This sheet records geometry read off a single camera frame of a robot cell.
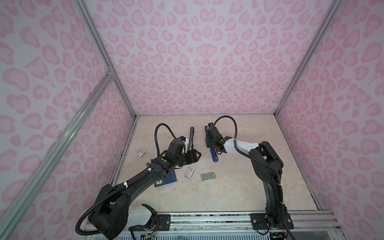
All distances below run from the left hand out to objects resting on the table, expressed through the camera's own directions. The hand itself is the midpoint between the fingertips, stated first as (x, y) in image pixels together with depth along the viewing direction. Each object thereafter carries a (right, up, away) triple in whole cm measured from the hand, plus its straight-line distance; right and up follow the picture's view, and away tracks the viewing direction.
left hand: (198, 153), depth 82 cm
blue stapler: (+10, -2, +14) cm, 17 cm away
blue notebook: (-17, -16, +6) cm, 24 cm away
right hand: (+8, +8, +19) cm, 22 cm away
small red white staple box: (-37, -2, +14) cm, 39 cm away
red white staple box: (-5, -13, +8) cm, 16 cm away
